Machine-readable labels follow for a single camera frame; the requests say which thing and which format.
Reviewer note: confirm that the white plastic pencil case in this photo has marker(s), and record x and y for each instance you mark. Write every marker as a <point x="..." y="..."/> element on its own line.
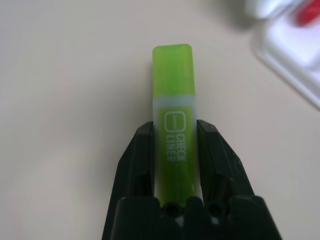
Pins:
<point x="275" y="50"/>

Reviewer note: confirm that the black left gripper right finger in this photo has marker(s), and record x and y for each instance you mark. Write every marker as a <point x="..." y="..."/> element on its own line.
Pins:
<point x="220" y="162"/>

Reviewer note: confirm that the green highlighter pen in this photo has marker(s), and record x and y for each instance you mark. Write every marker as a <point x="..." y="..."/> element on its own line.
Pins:
<point x="172" y="75"/>

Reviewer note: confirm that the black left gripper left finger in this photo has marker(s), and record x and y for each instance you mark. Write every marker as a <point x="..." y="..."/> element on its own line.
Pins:
<point x="135" y="162"/>

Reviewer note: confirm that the black marker with red cap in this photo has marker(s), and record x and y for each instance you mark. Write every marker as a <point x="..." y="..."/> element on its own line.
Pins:
<point x="307" y="11"/>

